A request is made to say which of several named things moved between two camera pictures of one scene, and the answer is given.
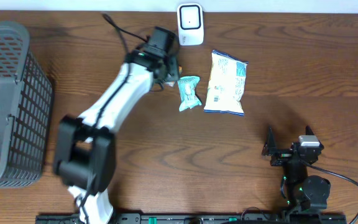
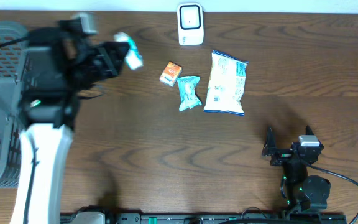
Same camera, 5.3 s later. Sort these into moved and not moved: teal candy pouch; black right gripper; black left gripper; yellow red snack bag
Moved: black left gripper
Not moved: teal candy pouch; yellow red snack bag; black right gripper
